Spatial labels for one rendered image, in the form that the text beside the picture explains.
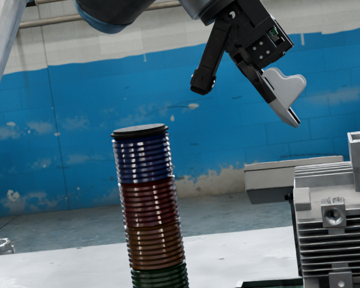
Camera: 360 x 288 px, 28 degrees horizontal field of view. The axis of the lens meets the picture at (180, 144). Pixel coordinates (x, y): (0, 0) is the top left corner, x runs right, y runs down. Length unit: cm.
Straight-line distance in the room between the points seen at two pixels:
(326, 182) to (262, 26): 24
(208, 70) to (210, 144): 551
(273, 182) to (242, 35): 30
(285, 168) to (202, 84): 27
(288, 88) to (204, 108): 549
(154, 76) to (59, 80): 89
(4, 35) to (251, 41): 63
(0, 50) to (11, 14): 9
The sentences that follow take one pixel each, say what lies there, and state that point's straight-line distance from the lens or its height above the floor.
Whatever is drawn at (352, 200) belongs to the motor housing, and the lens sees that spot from 97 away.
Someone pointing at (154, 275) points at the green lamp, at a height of 107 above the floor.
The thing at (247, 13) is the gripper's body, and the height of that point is 133.
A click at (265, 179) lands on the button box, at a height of 106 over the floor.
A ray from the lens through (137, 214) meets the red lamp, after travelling 73.
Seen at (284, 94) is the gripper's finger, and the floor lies 121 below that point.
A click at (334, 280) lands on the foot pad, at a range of 96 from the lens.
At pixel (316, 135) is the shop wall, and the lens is 655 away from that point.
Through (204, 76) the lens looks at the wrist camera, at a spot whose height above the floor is 125.
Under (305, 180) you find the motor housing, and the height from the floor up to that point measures 110.
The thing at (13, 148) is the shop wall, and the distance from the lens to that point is 694.
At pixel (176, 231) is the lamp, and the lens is 74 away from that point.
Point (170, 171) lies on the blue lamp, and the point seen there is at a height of 117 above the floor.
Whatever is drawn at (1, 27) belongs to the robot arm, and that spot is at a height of 139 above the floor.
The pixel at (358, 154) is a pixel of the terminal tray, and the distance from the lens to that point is 97.
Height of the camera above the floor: 128
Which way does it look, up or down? 7 degrees down
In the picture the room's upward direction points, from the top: 8 degrees counter-clockwise
